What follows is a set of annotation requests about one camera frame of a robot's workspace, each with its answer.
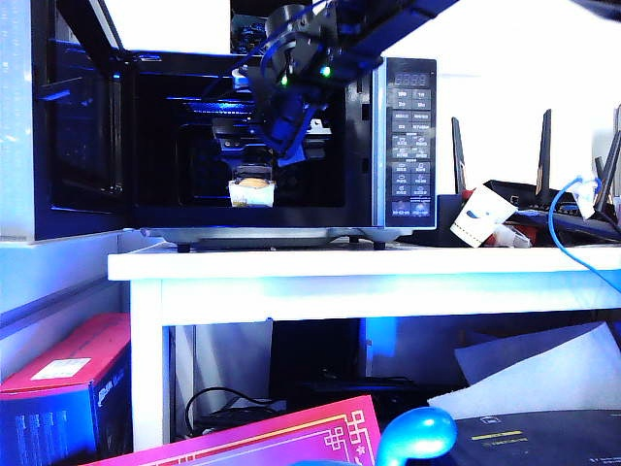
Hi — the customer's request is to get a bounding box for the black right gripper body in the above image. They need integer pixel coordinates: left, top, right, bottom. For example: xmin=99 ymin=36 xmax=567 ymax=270
xmin=211 ymin=117 xmax=334 ymax=169

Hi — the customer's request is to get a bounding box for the blue partition desk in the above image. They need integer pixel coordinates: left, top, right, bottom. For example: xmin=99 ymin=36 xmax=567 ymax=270
xmin=31 ymin=0 xmax=135 ymax=243

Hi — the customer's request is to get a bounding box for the white black microwave oven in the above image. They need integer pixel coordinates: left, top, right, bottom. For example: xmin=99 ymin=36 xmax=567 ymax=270
xmin=118 ymin=48 xmax=438 ymax=251

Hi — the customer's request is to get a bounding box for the red blue cardboard box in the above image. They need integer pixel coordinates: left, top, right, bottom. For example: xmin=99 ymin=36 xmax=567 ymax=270
xmin=0 ymin=313 xmax=133 ymax=466

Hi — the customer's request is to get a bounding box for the pink box gold pattern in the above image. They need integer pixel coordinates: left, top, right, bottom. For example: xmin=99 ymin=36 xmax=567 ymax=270
xmin=86 ymin=394 xmax=383 ymax=466

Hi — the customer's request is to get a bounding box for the black box yellow label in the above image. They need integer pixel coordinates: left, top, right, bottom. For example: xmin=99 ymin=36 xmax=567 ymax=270
xmin=445 ymin=410 xmax=621 ymax=466

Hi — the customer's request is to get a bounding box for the white table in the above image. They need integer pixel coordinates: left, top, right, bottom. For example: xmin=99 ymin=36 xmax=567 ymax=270
xmin=106 ymin=244 xmax=621 ymax=452

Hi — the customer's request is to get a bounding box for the black computer tower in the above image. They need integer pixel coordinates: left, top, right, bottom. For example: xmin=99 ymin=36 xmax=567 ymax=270
xmin=269 ymin=317 xmax=363 ymax=389

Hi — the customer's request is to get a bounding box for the white blue paper cup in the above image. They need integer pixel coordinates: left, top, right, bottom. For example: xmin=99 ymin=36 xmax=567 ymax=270
xmin=449 ymin=183 xmax=518 ymax=249

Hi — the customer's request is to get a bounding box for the black flat device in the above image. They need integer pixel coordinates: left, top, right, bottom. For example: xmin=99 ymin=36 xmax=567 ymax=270
xmin=193 ymin=406 xmax=287 ymax=441

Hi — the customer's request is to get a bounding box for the red white small package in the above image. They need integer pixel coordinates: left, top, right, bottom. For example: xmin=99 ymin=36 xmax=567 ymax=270
xmin=487 ymin=220 xmax=539 ymax=249

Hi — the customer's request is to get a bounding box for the black router with antennas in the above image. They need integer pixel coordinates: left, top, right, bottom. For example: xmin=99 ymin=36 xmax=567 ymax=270
xmin=402 ymin=108 xmax=621 ymax=249

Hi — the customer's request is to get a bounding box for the glossy blue round object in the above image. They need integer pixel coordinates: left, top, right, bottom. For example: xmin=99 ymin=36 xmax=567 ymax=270
xmin=375 ymin=406 xmax=459 ymax=466

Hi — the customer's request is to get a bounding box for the white tape tag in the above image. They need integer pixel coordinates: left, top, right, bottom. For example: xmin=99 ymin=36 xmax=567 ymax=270
xmin=572 ymin=171 xmax=604 ymax=219

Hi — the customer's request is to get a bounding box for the white paper sheet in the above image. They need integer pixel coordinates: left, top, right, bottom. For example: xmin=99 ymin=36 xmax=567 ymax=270
xmin=426 ymin=321 xmax=621 ymax=421

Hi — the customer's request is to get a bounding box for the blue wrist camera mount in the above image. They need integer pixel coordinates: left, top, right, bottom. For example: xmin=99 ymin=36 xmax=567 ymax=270
xmin=264 ymin=91 xmax=312 ymax=169

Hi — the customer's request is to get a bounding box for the thin black cable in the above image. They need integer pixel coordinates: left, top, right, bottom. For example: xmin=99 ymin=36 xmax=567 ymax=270
xmin=184 ymin=386 xmax=287 ymax=438

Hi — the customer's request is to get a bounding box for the blue network cable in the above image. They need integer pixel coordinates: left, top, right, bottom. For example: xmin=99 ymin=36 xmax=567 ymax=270
xmin=547 ymin=176 xmax=621 ymax=297

